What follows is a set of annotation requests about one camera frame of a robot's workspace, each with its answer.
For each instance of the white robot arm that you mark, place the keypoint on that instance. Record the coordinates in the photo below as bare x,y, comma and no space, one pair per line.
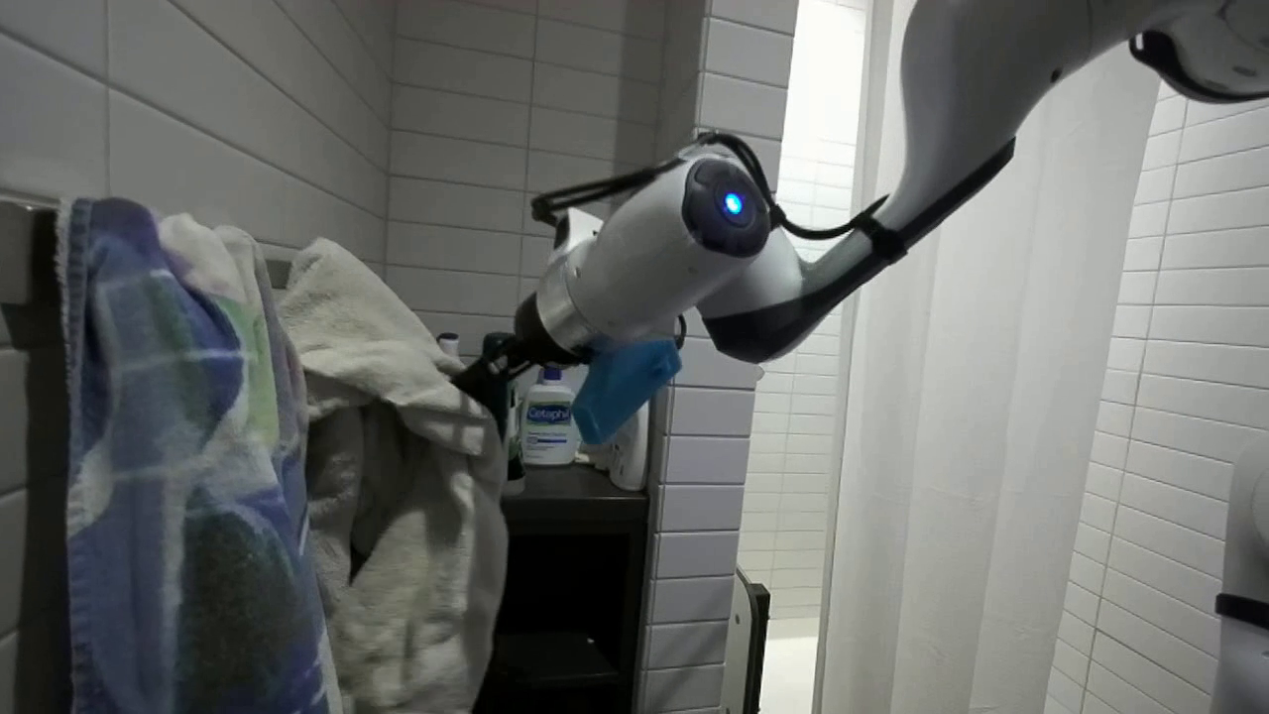
637,252

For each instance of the white bottle with label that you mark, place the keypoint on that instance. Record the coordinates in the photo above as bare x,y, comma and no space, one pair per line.
548,422

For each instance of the plain white bottle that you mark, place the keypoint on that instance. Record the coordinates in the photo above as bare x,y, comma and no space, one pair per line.
624,459

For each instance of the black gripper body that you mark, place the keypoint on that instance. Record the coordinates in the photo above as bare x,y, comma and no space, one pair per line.
507,361

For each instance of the white terry towel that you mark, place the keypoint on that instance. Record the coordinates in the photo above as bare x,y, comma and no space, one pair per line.
396,530

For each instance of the white shower curtain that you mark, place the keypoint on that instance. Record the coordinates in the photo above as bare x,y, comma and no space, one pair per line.
976,461

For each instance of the brown towel rack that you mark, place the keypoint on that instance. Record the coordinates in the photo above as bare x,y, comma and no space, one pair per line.
41,530

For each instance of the black shelf unit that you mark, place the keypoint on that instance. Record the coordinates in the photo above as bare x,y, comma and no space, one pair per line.
567,579

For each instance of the pale green white towel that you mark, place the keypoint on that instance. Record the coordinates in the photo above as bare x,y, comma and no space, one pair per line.
222,278

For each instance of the blue plaid towel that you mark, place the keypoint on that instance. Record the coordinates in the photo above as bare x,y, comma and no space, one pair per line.
170,500

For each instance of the blue cloth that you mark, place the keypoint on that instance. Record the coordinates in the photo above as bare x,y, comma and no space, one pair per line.
624,383

